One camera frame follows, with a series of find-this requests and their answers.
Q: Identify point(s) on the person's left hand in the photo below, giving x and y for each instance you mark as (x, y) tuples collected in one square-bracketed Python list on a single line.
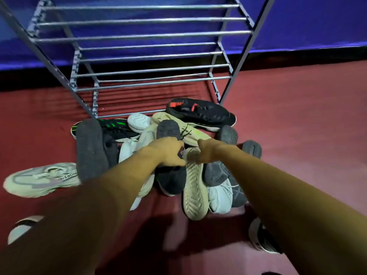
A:
[(167, 151)]

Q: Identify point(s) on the person's right hand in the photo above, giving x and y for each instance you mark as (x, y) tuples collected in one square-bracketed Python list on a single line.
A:
[(210, 151)]

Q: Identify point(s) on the beige sneaker green stripe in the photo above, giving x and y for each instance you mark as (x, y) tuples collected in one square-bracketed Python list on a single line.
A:
[(197, 136)]

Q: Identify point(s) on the tan chunky sneaker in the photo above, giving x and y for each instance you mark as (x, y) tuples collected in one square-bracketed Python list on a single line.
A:
[(40, 180), (147, 134)]

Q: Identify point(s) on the white knit sneaker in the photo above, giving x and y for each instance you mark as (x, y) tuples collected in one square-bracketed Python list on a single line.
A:
[(127, 148), (220, 199)]

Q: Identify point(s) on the grey white sneaker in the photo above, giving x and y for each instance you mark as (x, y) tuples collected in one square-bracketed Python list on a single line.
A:
[(139, 122)]

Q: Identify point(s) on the black orange sneaker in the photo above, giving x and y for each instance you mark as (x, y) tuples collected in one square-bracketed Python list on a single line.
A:
[(252, 148)]

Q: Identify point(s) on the beige knit sneaker plain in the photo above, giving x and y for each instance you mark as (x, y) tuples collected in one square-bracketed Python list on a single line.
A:
[(195, 194)]

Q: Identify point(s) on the black green sneaker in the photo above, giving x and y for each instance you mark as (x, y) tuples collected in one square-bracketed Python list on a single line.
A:
[(117, 128)]

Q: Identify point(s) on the plain black shoe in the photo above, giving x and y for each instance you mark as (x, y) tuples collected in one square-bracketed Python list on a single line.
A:
[(111, 151)]

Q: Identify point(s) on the black shoe orange marks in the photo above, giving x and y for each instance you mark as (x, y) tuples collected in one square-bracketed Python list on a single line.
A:
[(90, 151)]

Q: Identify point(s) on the grey metal shoe rack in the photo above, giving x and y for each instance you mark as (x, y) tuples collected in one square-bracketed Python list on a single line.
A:
[(51, 64)]

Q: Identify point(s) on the person's right forearm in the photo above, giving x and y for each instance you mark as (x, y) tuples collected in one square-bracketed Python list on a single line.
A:
[(286, 211)]

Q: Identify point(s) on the person's left forearm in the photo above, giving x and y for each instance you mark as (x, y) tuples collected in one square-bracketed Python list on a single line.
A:
[(86, 211)]

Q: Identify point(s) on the black white worn shoe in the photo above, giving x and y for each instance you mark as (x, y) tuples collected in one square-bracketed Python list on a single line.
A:
[(263, 239), (20, 230)]

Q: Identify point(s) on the blue printed wall banner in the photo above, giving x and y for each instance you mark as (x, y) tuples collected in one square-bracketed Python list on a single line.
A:
[(315, 20)]

